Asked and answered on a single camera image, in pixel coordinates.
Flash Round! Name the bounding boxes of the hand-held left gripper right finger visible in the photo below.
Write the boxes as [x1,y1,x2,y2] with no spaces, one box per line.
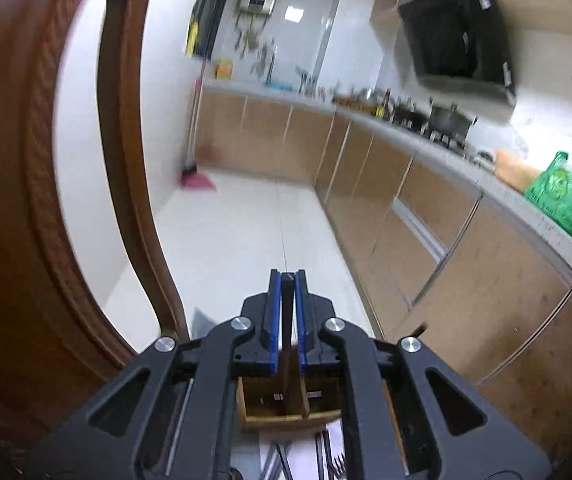
[293,269,553,480]

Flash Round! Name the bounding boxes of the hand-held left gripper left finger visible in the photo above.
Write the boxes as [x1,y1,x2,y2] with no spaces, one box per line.
[21,269,292,480]

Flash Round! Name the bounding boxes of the wooden utensil holder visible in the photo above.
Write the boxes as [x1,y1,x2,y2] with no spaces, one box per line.
[236,342,343,433]

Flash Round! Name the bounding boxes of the pink broom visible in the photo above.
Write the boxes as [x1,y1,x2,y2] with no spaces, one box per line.
[180,57,218,192]

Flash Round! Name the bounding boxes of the wooden kitchen base cabinets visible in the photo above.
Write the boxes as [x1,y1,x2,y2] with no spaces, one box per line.
[193,91,572,461]

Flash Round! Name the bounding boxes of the gas stove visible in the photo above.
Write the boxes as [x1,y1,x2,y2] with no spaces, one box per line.
[416,129,471,155]

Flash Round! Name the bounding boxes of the black wok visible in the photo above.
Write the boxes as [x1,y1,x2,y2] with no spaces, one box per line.
[392,105,430,132]

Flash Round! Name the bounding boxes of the metal sink faucet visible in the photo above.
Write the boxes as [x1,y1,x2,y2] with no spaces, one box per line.
[293,66,318,94]

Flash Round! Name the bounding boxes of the grey kitchen countertop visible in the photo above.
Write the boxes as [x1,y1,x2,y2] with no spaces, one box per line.
[201,79,572,306]

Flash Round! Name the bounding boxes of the black cooking pot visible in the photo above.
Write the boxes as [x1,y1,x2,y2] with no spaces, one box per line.
[427,102,480,144]

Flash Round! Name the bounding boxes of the wooden cutting board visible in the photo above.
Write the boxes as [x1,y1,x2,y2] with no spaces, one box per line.
[493,148,542,192]

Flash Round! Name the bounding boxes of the hanging kitchen tools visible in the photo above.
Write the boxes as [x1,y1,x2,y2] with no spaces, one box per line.
[232,14,280,81]

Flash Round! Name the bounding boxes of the green plastic bag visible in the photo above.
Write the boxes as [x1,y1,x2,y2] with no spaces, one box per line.
[523,151,572,239]

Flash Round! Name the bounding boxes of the carved wooden chair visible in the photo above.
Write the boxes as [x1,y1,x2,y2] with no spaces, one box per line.
[0,0,192,480]

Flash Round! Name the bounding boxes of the dark kitchen window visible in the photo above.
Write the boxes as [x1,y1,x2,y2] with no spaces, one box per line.
[186,0,242,59]

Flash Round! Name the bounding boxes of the black range hood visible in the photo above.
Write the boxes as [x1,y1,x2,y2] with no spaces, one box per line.
[398,0,519,107]

